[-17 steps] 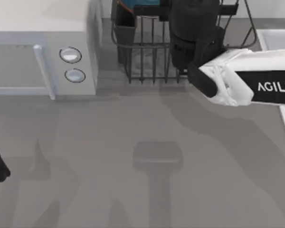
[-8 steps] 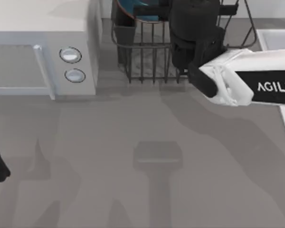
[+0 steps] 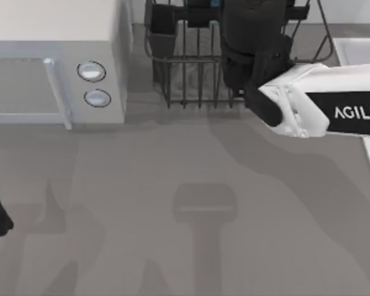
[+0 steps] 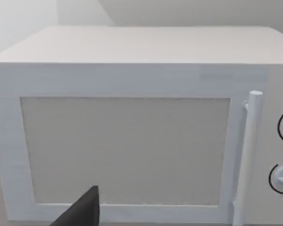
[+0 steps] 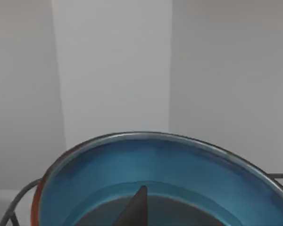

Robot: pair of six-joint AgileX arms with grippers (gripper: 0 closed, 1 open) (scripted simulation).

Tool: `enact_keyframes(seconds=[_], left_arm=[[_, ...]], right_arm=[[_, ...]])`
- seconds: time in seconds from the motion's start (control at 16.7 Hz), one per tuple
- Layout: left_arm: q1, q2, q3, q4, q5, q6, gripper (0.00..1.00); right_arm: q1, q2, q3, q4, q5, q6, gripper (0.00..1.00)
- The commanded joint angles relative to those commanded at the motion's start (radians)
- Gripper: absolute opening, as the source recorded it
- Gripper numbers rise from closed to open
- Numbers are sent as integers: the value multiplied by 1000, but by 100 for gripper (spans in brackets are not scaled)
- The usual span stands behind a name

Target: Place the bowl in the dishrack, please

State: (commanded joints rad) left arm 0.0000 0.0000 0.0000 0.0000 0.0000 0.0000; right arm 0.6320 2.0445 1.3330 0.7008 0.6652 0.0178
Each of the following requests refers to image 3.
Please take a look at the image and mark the large round microwave knob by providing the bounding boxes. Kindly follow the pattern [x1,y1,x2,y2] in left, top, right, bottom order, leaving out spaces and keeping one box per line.
[76,60,107,83]

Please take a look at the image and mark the small round microwave knob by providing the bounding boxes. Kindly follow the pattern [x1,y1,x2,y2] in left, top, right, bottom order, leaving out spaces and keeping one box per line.
[83,88,112,109]

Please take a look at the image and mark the pale microwave oven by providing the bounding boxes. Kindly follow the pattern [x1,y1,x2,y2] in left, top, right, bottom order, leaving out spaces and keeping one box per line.
[0,0,134,131]

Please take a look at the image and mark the grey microwave door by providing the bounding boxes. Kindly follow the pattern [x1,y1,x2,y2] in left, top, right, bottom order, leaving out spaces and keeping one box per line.
[0,57,72,125]

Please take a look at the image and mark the dark wire dish rack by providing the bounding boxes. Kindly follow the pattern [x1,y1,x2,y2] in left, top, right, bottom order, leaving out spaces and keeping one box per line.
[143,0,334,110]

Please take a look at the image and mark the pale microwave door handle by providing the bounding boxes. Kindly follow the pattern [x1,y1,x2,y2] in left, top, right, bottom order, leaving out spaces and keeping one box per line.
[42,57,73,131]

